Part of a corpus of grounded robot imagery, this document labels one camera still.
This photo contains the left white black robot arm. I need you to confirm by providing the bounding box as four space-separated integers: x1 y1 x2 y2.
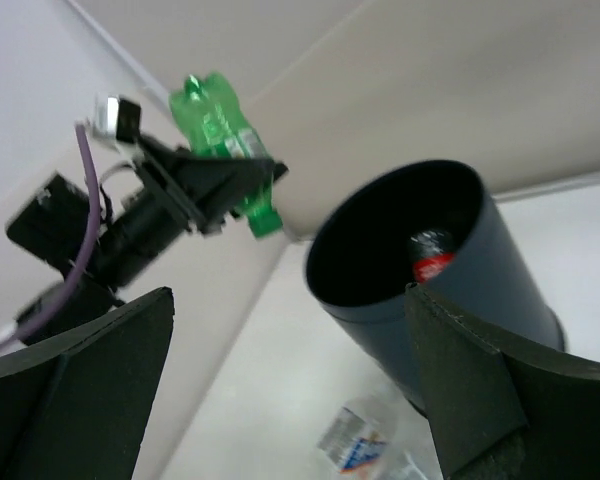
6 135 288 345

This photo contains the clear bottle red label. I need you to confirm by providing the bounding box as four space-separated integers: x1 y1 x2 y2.
408 228 456 283

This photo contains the dark blue cylindrical bin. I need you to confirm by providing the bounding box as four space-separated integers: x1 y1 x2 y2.
305 159 566 412

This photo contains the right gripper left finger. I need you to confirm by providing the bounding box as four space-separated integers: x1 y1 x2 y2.
0 287 174 480

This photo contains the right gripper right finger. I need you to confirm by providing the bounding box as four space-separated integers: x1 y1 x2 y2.
405 284 600 479

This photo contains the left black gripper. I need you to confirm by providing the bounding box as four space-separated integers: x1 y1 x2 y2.
99 135 288 260

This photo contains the clear bottle orange blue label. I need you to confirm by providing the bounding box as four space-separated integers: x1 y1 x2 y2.
316 394 427 479

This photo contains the green plastic bottle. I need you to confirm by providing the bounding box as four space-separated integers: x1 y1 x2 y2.
169 72 283 238

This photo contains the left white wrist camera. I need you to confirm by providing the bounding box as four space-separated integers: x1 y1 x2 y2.
87 95 142 148

